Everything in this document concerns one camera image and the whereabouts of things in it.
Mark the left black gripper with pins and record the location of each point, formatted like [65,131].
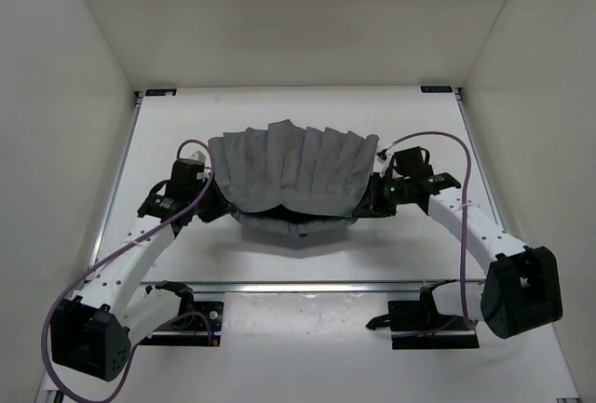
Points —
[220,208]

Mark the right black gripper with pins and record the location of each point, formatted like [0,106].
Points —
[371,205]

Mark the grey pleated skirt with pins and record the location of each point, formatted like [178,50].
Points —
[293,181]

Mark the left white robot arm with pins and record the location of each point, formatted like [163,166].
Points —
[95,328]

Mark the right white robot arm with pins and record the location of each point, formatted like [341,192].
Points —
[521,289]

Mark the left blue corner label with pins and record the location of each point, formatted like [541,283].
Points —
[160,92]

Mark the blue corner label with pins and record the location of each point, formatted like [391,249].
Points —
[436,89]
[160,92]

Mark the right blue corner label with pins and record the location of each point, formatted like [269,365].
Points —
[436,89]

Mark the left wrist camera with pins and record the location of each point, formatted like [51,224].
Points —
[188,176]

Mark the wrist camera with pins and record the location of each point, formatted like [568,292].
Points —
[188,176]
[411,163]

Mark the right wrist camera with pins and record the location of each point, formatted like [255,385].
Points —
[411,163]

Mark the aluminium front rail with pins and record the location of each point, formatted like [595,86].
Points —
[308,287]

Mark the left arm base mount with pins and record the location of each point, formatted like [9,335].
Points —
[194,331]

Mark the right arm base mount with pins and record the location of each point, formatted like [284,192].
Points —
[414,327]

